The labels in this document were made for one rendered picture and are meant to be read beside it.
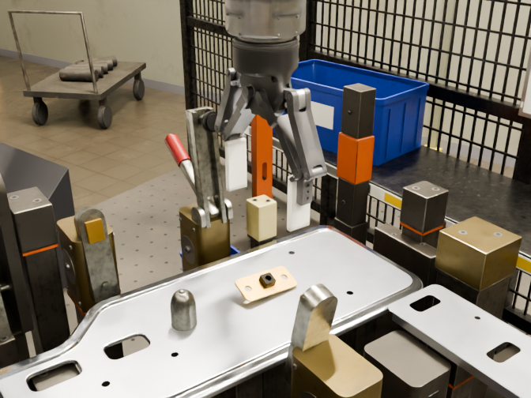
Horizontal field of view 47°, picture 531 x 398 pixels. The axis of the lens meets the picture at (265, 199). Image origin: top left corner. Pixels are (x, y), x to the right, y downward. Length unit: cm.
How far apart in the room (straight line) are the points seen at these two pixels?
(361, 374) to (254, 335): 17
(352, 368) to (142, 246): 100
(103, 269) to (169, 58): 464
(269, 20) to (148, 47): 495
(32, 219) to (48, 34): 586
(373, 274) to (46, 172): 79
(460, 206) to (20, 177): 92
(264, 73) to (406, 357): 38
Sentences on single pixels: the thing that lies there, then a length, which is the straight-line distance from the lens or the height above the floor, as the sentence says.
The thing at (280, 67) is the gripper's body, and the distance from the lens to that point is 69.
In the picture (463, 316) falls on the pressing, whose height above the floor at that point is 100.
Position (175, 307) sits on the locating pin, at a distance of 76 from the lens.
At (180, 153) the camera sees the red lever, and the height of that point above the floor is 113.
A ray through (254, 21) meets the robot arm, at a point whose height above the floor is 136.
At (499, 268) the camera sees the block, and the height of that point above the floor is 102.
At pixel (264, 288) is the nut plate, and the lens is 83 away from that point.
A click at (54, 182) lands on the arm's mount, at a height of 95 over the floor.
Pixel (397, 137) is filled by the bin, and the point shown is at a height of 107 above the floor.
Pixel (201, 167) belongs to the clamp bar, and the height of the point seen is 114.
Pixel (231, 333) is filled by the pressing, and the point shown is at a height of 100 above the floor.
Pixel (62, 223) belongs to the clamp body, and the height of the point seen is 107.
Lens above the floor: 147
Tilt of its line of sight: 26 degrees down
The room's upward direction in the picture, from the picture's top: straight up
